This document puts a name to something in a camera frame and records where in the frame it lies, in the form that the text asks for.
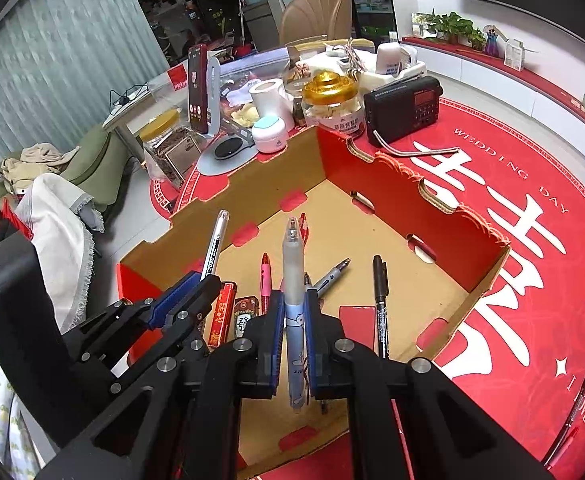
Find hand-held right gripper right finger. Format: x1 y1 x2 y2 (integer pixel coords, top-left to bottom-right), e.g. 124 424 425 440
303 287 555 480

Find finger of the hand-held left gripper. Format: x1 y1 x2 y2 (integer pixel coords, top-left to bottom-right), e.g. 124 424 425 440
64 270 214 362
106 279 222 397

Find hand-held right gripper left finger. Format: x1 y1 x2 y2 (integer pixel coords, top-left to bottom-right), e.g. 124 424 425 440
36 287 286 480

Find red patterned lighter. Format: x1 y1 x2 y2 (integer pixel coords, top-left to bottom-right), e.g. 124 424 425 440
207 282 237 348

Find dark red lighter white label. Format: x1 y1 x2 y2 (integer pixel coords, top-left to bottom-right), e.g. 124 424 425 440
230 296 260 343

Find red card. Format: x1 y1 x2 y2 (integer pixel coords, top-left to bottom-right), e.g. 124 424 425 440
338 305 375 348

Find grey silver pen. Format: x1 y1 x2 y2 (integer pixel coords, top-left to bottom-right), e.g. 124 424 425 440
303 258 351 301

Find blue white capped pen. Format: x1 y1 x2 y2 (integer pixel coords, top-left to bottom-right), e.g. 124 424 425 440
281 216 307 413

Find red cardboard box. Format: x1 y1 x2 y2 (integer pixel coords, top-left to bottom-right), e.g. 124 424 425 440
117 126 512 480

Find pink pen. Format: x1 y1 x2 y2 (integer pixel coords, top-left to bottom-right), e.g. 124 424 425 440
258 253 274 316

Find black marker pen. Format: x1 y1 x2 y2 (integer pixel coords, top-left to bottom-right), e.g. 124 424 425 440
371 255 390 359

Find white fringed cloth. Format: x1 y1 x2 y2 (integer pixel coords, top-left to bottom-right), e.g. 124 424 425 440
15 172 106 333

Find red cloth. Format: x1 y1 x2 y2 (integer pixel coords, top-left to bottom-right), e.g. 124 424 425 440
2 197 34 241

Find yellow-lid plastic jar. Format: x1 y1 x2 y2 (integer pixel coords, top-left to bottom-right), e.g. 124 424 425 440
139 110 198 191

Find green sofa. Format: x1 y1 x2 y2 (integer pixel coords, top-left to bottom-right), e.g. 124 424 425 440
0 125 128 213

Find beige clothes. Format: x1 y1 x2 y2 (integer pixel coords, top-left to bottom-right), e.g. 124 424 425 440
0 142 80 183

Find white teal humidifier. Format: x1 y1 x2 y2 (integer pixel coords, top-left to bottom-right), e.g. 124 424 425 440
251 115 288 153

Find white side table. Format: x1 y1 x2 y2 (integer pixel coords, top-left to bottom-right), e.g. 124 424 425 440
102 72 173 161

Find red smartphone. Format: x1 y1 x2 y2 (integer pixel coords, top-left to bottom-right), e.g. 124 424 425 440
187 44 210 135

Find grey phone stand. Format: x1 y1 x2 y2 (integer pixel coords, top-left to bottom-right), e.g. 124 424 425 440
196 55 260 177

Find red-label zip bag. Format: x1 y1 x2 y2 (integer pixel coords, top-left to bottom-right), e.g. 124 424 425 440
147 62 193 111

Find white paper roll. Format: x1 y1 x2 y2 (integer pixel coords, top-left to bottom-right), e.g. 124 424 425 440
249 80 293 121

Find red round tablecloth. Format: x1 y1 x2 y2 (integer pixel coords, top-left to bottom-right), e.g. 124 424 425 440
150 45 585 480

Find gold-lid glass jar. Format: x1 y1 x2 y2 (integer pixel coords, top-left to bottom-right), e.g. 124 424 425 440
301 71 365 136

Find blue-zip clear bag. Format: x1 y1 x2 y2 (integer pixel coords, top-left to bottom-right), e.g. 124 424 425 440
220 55 293 86

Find black portable radio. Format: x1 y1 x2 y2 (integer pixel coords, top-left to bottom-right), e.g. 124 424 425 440
363 76 460 157

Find grey-green curtain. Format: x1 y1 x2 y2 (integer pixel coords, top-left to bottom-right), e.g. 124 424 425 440
0 0 170 161

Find red gel pen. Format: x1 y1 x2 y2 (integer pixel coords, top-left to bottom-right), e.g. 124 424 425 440
545 426 580 467

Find pens on table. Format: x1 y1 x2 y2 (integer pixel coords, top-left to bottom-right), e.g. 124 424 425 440
567 356 585 428

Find white bottle blue label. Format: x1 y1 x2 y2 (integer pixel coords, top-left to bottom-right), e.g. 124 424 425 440
376 42 413 77

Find beige shell chair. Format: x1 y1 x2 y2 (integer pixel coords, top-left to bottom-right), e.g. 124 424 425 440
278 0 353 53

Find white low cabinet red top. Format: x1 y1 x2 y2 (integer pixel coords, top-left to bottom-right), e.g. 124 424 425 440
402 35 585 171

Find green potted plant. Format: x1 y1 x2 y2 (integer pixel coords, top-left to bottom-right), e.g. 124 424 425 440
419 7 488 51

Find white card box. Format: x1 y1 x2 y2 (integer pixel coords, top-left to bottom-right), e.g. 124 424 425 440
503 39 528 72

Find small blue figurine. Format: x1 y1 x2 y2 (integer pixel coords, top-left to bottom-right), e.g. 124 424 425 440
483 24 504 58

